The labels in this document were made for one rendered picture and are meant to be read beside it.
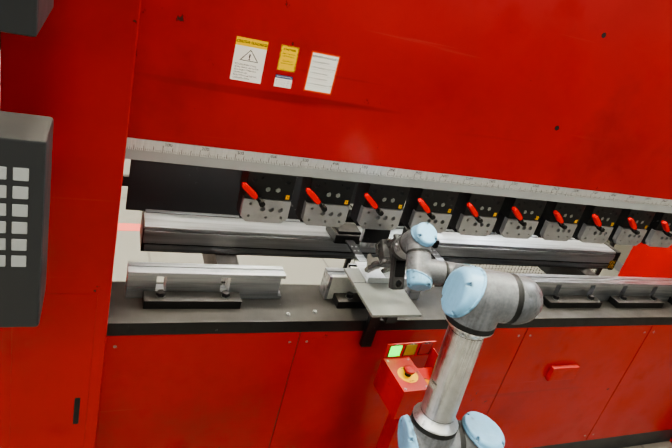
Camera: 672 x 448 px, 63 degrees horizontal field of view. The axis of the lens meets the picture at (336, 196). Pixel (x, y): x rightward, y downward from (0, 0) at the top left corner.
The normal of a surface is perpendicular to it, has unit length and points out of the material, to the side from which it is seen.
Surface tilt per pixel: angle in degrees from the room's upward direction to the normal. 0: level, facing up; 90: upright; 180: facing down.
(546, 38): 90
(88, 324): 90
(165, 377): 90
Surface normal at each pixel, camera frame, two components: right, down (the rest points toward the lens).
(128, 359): 0.32, 0.45
